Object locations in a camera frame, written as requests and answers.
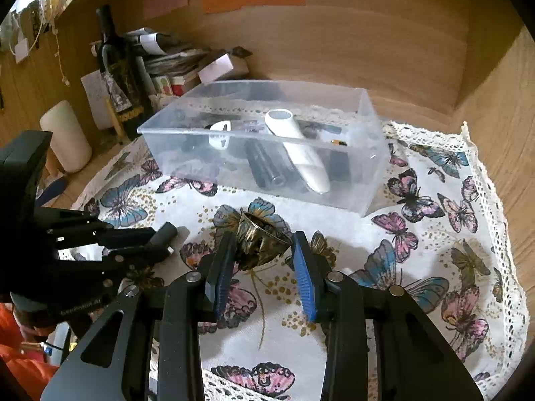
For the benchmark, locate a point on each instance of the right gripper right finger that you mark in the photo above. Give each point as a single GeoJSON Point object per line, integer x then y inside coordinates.
{"type": "Point", "coordinates": [414, 360]}

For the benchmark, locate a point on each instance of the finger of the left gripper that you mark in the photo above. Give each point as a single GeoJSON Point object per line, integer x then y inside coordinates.
{"type": "Point", "coordinates": [135, 265]}
{"type": "Point", "coordinates": [125, 230]}

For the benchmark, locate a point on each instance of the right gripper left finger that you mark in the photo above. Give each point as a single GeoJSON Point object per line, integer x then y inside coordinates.
{"type": "Point", "coordinates": [111, 361]}

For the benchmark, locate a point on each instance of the tortoiseshell gold hair clip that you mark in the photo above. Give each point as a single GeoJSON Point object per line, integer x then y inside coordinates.
{"type": "Point", "coordinates": [258, 242]}

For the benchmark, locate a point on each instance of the white handheld magnifier device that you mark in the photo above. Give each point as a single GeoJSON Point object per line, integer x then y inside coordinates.
{"type": "Point", "coordinates": [281, 123]}

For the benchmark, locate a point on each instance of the silver metal cylinder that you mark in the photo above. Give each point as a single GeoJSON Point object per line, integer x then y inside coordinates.
{"type": "Point", "coordinates": [264, 168]}

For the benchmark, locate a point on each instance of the cream cylindrical roll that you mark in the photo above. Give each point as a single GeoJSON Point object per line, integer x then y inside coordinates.
{"type": "Point", "coordinates": [68, 143]}

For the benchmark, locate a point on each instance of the butterfly print lace cloth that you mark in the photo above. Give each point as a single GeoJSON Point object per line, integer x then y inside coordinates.
{"type": "Point", "coordinates": [436, 229]}

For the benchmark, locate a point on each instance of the dark wine bottle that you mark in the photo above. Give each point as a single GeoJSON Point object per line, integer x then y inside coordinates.
{"type": "Point", "coordinates": [121, 73]}

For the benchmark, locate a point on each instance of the stack of books and papers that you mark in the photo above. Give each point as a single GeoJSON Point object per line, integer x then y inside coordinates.
{"type": "Point", "coordinates": [160, 54]}

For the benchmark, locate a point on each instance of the small pink white box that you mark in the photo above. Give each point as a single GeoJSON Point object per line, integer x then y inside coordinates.
{"type": "Point", "coordinates": [226, 67]}

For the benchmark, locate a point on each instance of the clear plastic storage box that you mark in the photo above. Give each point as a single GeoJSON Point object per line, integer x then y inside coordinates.
{"type": "Point", "coordinates": [338, 122]}

